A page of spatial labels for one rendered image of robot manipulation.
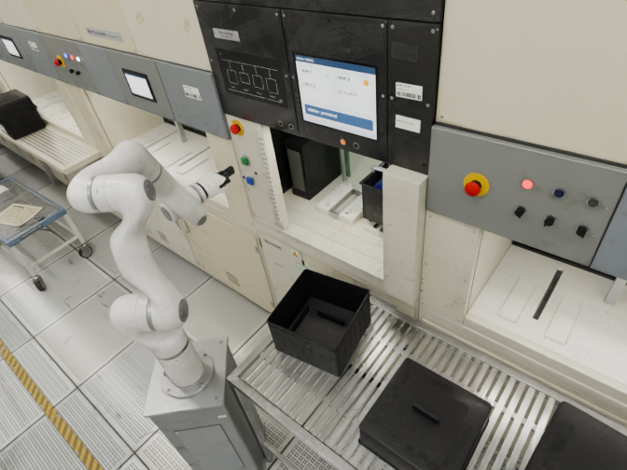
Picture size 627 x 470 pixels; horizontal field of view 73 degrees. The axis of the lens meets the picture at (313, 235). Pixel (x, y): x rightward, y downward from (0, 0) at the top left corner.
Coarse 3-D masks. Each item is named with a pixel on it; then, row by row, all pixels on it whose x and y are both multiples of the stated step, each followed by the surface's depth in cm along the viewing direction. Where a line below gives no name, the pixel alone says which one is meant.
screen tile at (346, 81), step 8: (336, 72) 119; (336, 80) 121; (344, 80) 119; (352, 80) 118; (360, 80) 116; (336, 88) 123; (344, 88) 121; (352, 88) 119; (360, 88) 117; (368, 88) 116; (344, 96) 123; (368, 96) 117; (344, 104) 124; (352, 104) 123; (360, 104) 121; (368, 104) 119; (360, 112) 122; (368, 112) 120
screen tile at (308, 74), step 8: (304, 72) 127; (312, 72) 125; (320, 72) 123; (312, 80) 127; (320, 80) 125; (328, 80) 123; (304, 88) 131; (328, 88) 124; (304, 96) 133; (312, 96) 131; (320, 96) 129; (328, 96) 126; (328, 104) 128
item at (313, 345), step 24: (312, 288) 170; (336, 288) 162; (360, 288) 154; (288, 312) 161; (312, 312) 168; (336, 312) 167; (360, 312) 148; (288, 336) 146; (312, 336) 160; (336, 336) 159; (360, 336) 156; (312, 360) 149; (336, 360) 140
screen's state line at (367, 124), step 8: (304, 104) 135; (312, 112) 135; (320, 112) 132; (328, 112) 130; (336, 112) 128; (336, 120) 130; (344, 120) 128; (352, 120) 126; (360, 120) 124; (368, 120) 122; (368, 128) 124
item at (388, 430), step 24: (408, 360) 138; (408, 384) 131; (432, 384) 130; (456, 384) 130; (384, 408) 127; (408, 408) 126; (432, 408) 125; (456, 408) 124; (480, 408) 123; (360, 432) 124; (384, 432) 122; (408, 432) 121; (432, 432) 120; (456, 432) 119; (480, 432) 119; (384, 456) 123; (408, 456) 116; (432, 456) 115; (456, 456) 115
